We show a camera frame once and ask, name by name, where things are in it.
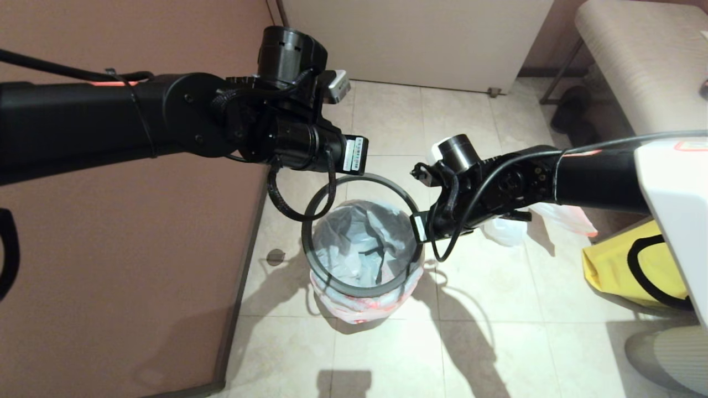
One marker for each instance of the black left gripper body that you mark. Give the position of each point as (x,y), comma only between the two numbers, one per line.
(310,146)

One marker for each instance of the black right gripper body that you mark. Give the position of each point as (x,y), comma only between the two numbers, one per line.
(453,213)

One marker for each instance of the new white red-print plastic bag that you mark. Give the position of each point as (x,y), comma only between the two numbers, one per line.
(354,243)

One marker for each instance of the used white red-print trash bag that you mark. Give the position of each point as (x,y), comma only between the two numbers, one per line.
(564,218)

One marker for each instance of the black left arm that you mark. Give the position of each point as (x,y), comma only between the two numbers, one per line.
(110,121)

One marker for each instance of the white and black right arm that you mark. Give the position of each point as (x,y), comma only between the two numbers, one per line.
(608,177)

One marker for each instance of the yellow fabric bag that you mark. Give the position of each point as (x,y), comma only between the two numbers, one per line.
(614,271)

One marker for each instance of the round metal floor drain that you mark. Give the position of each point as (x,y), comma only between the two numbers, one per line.
(275,256)

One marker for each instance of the small metal door stop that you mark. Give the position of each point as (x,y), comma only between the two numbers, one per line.
(493,92)

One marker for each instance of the white door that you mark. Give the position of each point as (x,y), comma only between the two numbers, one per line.
(415,44)

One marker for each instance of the grey metal bench leg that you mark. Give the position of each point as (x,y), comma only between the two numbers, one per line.
(560,73)

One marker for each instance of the beige wood-grain bench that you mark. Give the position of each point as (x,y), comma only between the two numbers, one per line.
(636,66)

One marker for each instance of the grey round cushion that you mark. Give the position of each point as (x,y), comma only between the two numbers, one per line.
(675,359)

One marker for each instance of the red and black object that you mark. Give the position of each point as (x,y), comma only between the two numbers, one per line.
(704,88)

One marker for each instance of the beige door frame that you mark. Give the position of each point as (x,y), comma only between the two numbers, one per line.
(274,8)

